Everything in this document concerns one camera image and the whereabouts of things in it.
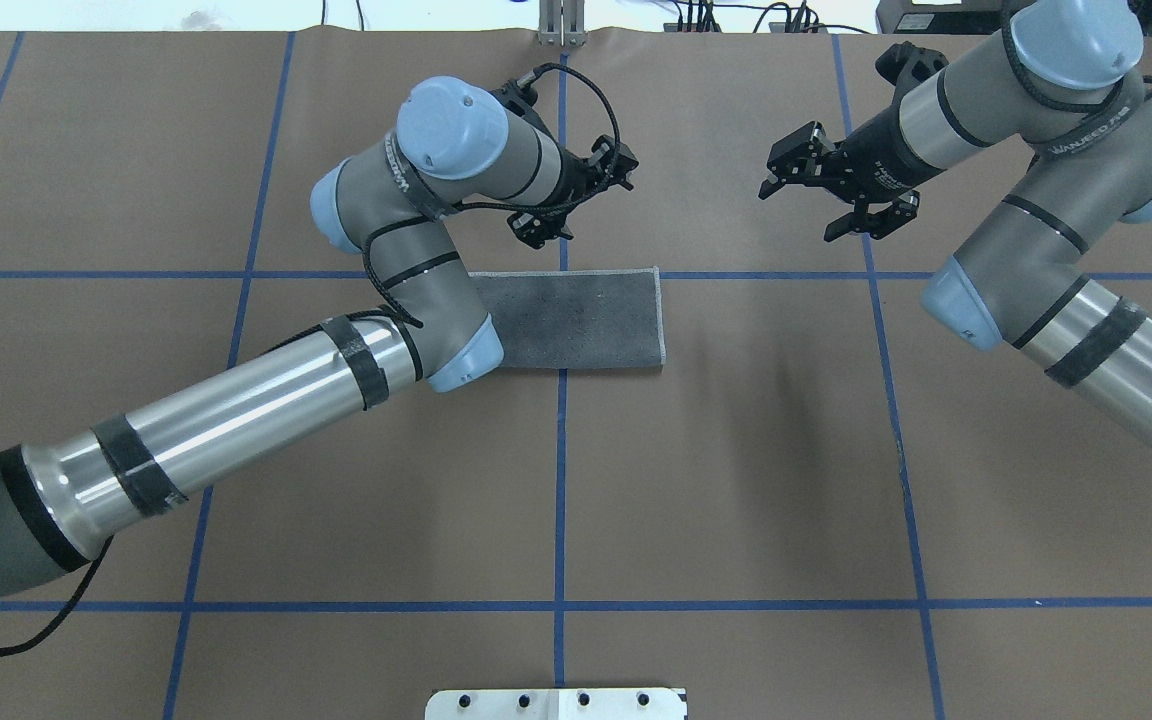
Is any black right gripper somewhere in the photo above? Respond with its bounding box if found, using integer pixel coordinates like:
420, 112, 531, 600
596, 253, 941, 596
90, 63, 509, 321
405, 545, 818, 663
758, 120, 922, 243

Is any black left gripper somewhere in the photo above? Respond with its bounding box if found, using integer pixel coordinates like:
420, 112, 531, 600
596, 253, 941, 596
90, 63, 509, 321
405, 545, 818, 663
508, 135, 639, 250

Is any pink and grey towel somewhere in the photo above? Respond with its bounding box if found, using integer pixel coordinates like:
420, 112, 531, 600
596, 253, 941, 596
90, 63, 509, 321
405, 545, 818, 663
471, 266, 667, 372

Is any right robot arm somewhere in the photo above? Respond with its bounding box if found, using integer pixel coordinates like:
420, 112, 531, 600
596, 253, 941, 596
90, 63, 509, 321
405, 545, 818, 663
759, 1, 1152, 448

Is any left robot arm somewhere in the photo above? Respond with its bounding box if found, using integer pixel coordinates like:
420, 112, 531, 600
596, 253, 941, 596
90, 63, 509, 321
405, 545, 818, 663
0, 67, 639, 598

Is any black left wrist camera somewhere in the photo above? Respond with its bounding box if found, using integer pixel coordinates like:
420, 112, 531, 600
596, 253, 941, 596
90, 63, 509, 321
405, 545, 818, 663
490, 67, 552, 135

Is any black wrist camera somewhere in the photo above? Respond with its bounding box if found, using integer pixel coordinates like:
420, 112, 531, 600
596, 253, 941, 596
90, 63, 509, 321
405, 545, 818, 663
490, 67, 552, 135
874, 41, 948, 105

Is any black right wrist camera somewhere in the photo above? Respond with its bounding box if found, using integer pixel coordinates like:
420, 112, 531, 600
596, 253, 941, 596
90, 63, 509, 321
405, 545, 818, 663
874, 41, 948, 105

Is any aluminium bracket at edge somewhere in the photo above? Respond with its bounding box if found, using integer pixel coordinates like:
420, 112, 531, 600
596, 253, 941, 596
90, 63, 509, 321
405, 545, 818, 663
536, 0, 588, 47

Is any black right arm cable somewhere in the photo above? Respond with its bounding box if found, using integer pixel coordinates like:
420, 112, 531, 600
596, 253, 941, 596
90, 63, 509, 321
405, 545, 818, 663
1000, 0, 1152, 113

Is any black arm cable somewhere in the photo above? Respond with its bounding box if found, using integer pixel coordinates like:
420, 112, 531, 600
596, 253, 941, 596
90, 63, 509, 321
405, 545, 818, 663
1000, 0, 1152, 113
0, 65, 623, 661

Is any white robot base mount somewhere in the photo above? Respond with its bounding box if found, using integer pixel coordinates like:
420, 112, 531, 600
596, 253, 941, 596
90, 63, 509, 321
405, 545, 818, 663
424, 687, 689, 719

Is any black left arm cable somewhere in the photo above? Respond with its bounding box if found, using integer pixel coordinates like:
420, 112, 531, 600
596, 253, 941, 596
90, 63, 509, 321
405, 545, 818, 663
0, 65, 623, 661

